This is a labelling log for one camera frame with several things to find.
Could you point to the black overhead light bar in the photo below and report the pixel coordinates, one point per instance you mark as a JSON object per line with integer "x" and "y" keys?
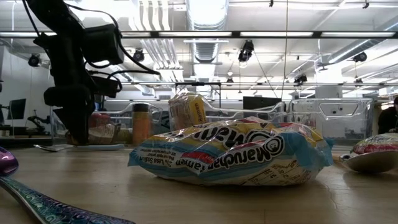
{"x": 236, "y": 34}

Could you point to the clear plastic spice bin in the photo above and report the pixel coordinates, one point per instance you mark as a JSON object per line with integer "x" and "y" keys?
{"x": 155, "y": 115}

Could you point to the blue edged ramen packet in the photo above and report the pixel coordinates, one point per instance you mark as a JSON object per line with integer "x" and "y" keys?
{"x": 236, "y": 152}

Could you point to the background black robot arm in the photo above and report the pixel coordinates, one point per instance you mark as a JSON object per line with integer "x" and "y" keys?
{"x": 38, "y": 123}

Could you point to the black computer monitor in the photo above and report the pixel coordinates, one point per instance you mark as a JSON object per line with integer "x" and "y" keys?
{"x": 17, "y": 109}
{"x": 261, "y": 102}

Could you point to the person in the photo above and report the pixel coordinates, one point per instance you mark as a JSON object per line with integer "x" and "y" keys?
{"x": 388, "y": 119}

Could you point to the yellow ramen noodle packet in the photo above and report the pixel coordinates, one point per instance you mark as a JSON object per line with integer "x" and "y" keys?
{"x": 188, "y": 112}

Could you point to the orange spice bottle black lid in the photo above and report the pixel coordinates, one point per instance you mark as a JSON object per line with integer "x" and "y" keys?
{"x": 141, "y": 127}

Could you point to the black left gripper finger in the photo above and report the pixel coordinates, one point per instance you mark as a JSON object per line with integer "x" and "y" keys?
{"x": 79, "y": 124}
{"x": 61, "y": 116}

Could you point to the silver ventilation duct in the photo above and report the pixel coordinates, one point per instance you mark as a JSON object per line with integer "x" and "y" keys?
{"x": 206, "y": 28}

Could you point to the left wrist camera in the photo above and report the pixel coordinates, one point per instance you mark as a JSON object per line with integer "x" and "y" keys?
{"x": 107, "y": 87}

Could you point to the iridescent purple spoon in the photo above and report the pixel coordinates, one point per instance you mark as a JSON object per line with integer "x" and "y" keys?
{"x": 46, "y": 205}

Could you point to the black ceiling spotlight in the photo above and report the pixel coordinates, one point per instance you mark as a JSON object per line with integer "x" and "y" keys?
{"x": 301, "y": 79}
{"x": 360, "y": 57}
{"x": 138, "y": 56}
{"x": 246, "y": 51}
{"x": 34, "y": 60}

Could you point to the clear plastic ramen bin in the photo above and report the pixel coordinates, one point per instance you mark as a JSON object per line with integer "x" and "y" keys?
{"x": 248, "y": 113}

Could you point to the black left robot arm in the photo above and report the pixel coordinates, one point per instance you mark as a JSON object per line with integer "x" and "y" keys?
{"x": 62, "y": 18}

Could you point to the brown seasoning packet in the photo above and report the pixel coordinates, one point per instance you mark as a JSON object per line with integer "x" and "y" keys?
{"x": 101, "y": 133}

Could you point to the green lime chili ramen packet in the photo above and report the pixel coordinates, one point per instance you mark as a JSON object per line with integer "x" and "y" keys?
{"x": 379, "y": 143}

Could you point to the clear plastic cutlery bin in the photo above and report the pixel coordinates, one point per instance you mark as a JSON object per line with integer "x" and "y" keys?
{"x": 339, "y": 124}

